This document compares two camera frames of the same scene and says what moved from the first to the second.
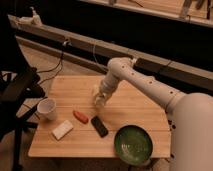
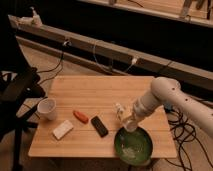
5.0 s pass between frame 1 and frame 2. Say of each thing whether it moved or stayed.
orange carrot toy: stayed
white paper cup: stayed
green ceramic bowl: stayed
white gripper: moved
